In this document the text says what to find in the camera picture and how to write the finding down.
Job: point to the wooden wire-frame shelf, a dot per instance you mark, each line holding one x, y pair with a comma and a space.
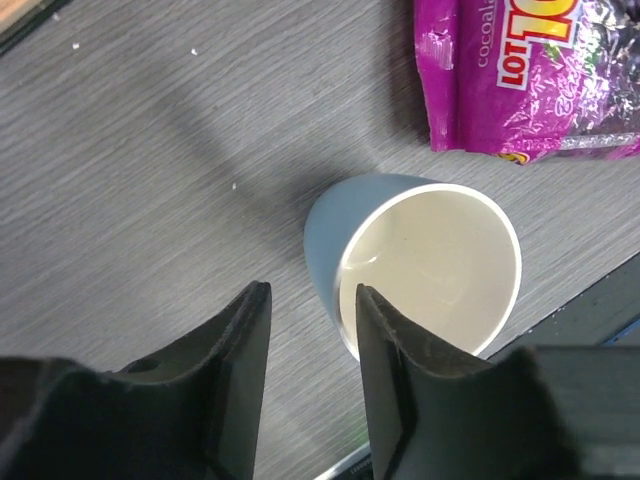
19, 18

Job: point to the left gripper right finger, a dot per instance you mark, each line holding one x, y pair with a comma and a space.
436, 412

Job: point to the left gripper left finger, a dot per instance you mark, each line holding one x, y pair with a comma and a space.
190, 410

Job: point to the purple candy bag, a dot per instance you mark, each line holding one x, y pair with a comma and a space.
529, 80

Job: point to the blue and white mug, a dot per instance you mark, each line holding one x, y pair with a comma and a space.
446, 256

